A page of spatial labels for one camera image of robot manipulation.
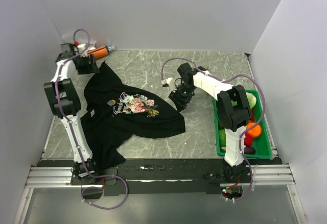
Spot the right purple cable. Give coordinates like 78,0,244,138
160,58,267,202

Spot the green toy lettuce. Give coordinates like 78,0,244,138
246,92,256,109

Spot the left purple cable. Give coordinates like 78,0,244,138
55,29,129,211

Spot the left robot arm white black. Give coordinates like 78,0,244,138
43,43,101,184

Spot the orange black cylinder tool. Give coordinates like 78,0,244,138
87,45,115,59

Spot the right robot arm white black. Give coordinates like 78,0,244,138
161,63,251,183

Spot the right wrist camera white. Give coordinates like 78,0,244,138
161,78,175,89

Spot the orange toy fruit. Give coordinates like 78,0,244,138
247,122,262,139

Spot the black printed t-shirt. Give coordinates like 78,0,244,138
81,62,185,170

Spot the purple toy eggplant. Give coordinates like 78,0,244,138
243,146,256,155

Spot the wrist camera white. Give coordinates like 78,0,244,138
74,41,89,57
161,78,175,89

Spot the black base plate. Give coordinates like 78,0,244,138
70,158,282,197

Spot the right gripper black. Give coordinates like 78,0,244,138
169,84,196,113

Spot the purple cable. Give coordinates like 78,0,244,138
55,29,129,211
160,58,267,202

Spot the round gold brooch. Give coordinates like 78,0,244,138
107,99,116,106

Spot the green plastic bin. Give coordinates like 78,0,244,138
212,90,272,159

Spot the green toy pepper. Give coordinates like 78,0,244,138
219,129,226,147

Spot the red toy pepper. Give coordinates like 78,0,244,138
244,109,255,146

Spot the clear plastic bag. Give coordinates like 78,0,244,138
71,39,97,50

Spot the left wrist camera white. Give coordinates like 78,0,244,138
74,41,89,57

